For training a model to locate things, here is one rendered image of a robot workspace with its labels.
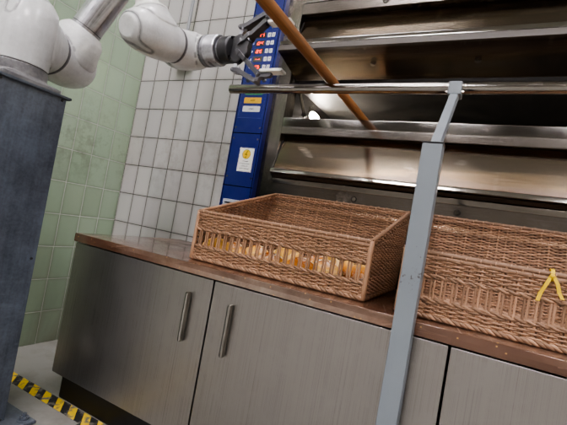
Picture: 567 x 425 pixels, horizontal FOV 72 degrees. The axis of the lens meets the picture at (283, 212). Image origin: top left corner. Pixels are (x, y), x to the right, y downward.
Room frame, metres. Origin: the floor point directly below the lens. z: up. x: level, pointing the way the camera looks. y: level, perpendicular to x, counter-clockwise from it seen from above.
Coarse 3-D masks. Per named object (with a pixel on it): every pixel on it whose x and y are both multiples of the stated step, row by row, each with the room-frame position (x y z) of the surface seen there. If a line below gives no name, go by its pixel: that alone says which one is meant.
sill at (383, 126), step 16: (336, 128) 1.53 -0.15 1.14; (352, 128) 1.50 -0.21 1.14; (368, 128) 1.47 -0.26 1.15; (384, 128) 1.45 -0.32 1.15; (400, 128) 1.42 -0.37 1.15; (416, 128) 1.39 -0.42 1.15; (432, 128) 1.37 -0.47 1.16; (448, 128) 1.34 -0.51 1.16; (464, 128) 1.32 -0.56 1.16; (480, 128) 1.30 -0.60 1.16; (496, 128) 1.28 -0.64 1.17; (512, 128) 1.25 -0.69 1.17; (528, 128) 1.23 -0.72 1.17; (544, 128) 1.21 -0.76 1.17; (560, 128) 1.20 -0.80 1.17
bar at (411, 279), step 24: (456, 96) 0.97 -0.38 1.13; (432, 144) 0.79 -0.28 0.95; (432, 168) 0.79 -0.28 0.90; (432, 192) 0.78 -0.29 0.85; (432, 216) 0.80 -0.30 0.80; (408, 240) 0.80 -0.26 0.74; (408, 264) 0.79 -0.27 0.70; (408, 288) 0.79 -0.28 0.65; (408, 312) 0.79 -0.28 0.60; (408, 336) 0.78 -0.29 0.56; (408, 360) 0.81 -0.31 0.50; (384, 384) 0.80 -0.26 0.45; (384, 408) 0.79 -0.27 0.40
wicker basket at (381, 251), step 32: (224, 224) 1.15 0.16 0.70; (256, 224) 1.10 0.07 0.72; (288, 224) 1.06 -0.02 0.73; (320, 224) 1.48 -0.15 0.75; (352, 224) 1.43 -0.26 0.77; (384, 224) 1.38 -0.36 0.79; (192, 256) 1.19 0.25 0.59; (224, 256) 1.14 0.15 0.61; (256, 256) 1.09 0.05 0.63; (352, 256) 0.97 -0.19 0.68; (384, 256) 1.09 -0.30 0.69; (320, 288) 1.00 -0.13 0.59; (352, 288) 0.96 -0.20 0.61; (384, 288) 1.14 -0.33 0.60
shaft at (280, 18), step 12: (264, 0) 0.79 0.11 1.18; (276, 12) 0.83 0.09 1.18; (276, 24) 0.88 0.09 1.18; (288, 24) 0.88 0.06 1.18; (288, 36) 0.92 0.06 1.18; (300, 36) 0.94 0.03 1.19; (300, 48) 0.97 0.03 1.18; (312, 60) 1.03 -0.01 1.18; (324, 72) 1.10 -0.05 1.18; (348, 96) 1.30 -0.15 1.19; (348, 108) 1.38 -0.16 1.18
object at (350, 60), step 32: (480, 32) 1.19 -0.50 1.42; (512, 32) 1.15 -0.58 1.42; (544, 32) 1.11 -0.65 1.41; (288, 64) 1.58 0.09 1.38; (352, 64) 1.47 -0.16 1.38; (384, 64) 1.42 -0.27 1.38; (416, 64) 1.37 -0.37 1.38; (448, 64) 1.33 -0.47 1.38; (480, 64) 1.29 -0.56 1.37; (512, 64) 1.25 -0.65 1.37; (544, 64) 1.21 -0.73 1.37
